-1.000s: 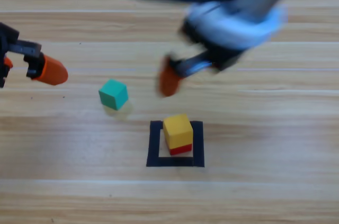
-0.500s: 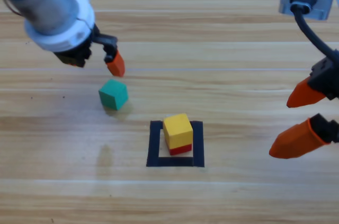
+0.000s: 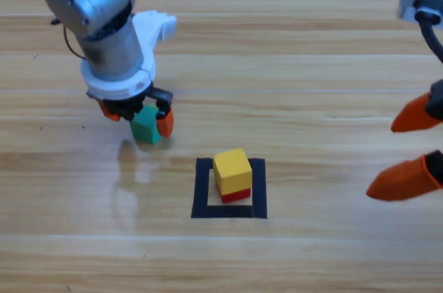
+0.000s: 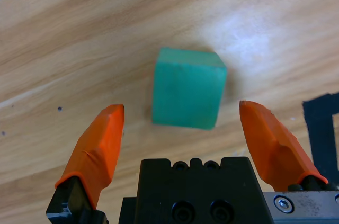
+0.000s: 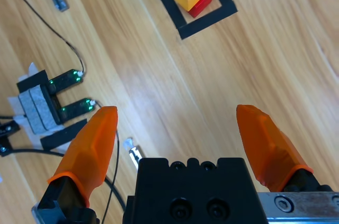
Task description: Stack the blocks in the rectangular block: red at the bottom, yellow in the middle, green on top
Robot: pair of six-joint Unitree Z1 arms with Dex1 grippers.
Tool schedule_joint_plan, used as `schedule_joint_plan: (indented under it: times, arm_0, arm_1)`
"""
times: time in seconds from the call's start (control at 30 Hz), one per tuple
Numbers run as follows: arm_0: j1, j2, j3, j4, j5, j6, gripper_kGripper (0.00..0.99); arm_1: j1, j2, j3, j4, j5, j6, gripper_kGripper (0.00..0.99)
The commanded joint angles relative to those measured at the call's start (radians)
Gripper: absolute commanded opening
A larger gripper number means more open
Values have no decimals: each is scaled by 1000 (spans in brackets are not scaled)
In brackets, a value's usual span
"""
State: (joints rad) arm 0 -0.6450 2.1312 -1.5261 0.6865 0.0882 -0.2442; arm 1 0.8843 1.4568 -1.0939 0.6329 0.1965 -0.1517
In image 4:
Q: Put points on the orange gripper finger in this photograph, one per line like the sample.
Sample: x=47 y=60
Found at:
x=272 y=150
x=98 y=150

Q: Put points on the green cube block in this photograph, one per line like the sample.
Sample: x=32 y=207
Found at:
x=188 y=94

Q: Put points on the black tape square outline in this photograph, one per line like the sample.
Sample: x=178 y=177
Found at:
x=317 y=128

